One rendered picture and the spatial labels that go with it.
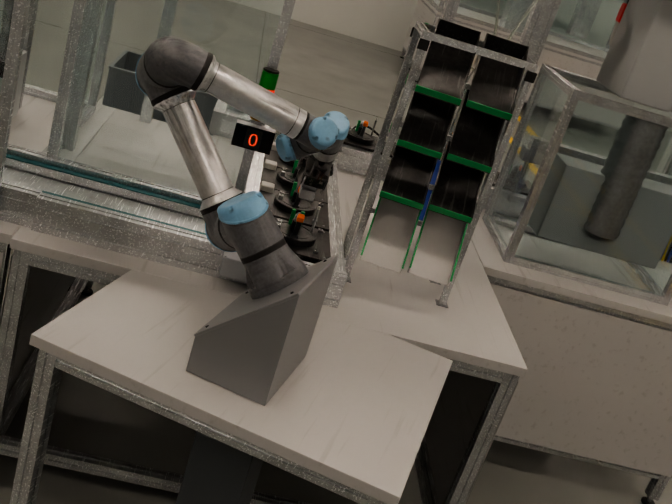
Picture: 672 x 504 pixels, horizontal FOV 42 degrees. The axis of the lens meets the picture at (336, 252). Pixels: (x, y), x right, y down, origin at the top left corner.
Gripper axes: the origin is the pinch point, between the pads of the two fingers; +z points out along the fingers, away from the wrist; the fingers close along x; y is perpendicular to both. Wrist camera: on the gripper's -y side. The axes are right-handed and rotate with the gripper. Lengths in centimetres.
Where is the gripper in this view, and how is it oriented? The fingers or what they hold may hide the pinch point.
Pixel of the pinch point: (310, 181)
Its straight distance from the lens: 260.0
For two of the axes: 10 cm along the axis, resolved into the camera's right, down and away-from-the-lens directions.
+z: -2.4, 4.2, 8.8
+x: 9.6, 2.5, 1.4
